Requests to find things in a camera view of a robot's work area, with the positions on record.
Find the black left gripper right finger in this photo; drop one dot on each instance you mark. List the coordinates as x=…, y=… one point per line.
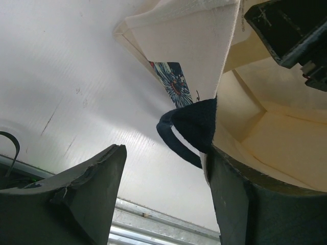
x=254, y=208

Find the aluminium mounting rail front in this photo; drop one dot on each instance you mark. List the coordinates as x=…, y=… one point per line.
x=135, y=224

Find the cream canvas tote bag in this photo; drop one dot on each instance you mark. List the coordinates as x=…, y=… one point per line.
x=263, y=115

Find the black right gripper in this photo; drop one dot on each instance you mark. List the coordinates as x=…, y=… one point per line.
x=294, y=32

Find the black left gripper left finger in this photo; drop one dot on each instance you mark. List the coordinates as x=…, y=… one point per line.
x=75, y=206

